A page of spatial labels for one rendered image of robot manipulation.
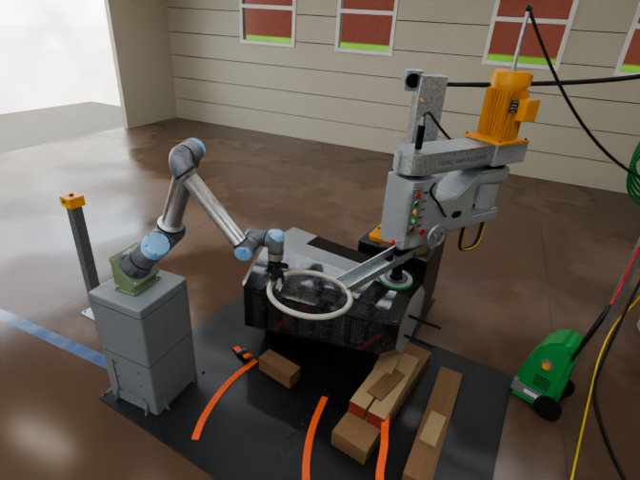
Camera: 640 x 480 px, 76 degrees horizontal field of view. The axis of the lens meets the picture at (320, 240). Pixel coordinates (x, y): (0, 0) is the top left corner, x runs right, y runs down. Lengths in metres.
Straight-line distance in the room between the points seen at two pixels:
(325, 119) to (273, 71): 1.55
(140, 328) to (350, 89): 7.35
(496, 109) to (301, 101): 7.16
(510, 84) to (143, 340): 2.57
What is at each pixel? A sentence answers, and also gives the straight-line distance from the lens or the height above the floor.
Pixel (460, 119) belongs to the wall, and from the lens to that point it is 8.64.
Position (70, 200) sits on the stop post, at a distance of 3.53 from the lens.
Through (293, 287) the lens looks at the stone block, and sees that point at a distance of 2.85.
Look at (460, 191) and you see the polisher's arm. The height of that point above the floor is 1.47.
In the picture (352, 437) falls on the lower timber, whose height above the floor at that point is 0.14.
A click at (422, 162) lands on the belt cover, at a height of 1.70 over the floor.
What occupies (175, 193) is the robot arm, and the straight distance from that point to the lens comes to 2.37.
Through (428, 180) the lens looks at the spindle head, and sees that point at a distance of 2.37.
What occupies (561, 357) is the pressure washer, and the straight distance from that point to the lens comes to 3.17.
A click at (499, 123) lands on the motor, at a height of 1.86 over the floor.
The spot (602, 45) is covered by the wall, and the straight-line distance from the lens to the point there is 8.58.
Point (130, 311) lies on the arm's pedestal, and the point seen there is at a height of 0.83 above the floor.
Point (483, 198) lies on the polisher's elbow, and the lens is 2.89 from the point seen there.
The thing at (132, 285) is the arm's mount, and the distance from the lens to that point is 2.60.
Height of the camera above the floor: 2.31
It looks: 28 degrees down
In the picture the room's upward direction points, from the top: 4 degrees clockwise
